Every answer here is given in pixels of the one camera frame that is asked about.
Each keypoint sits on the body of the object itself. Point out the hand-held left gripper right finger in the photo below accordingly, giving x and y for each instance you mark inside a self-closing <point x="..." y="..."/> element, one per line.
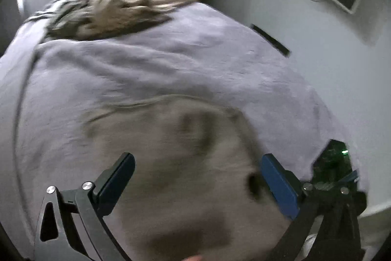
<point x="279" y="187"/>

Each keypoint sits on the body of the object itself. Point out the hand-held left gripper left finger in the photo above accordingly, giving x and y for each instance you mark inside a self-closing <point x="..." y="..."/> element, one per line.
<point x="117" y="181"/>

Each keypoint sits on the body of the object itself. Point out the brown knit garment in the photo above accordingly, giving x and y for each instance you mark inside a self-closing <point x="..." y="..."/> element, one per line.
<point x="183" y="181"/>

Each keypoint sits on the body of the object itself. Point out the embossed grey blanket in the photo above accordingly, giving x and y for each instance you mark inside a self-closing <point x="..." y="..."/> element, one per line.
<point x="183" y="65"/>

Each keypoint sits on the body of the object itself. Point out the black and white striped garment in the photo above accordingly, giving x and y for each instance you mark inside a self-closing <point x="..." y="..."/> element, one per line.
<point x="52" y="10"/>

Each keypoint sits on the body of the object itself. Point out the black wall bar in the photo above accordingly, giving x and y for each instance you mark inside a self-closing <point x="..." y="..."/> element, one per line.
<point x="270" y="40"/>

